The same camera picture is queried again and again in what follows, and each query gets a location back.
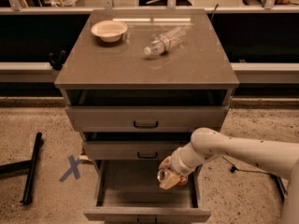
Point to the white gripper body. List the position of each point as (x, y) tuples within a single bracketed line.
[(177, 164)]

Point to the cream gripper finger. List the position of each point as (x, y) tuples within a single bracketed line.
[(167, 179), (166, 163)]

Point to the crushed red coke can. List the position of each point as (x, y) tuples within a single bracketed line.
[(183, 179)]

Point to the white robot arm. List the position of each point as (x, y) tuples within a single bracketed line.
[(277, 158)]

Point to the bottom grey drawer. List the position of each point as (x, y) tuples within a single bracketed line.
[(128, 191)]

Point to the grey drawer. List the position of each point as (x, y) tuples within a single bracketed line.
[(132, 146), (158, 111), (128, 191)]

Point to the middle grey drawer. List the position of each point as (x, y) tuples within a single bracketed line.
[(132, 146)]

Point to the grey three-drawer cabinet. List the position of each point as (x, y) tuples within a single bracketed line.
[(198, 63)]

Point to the top grey drawer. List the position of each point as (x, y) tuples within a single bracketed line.
[(158, 111)]

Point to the blue tape cross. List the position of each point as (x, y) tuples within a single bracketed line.
[(72, 170)]

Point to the black stand leg right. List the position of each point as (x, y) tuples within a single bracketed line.
[(280, 186)]

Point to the black stand leg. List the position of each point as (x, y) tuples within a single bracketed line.
[(280, 186), (25, 167)]

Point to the clear plastic water bottle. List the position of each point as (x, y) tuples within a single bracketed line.
[(165, 41)]

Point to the black stand leg left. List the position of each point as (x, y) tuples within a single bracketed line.
[(25, 167)]

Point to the white paper bowl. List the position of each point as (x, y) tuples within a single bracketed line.
[(109, 31)]

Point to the black clamp on rail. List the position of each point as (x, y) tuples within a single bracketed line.
[(57, 61)]

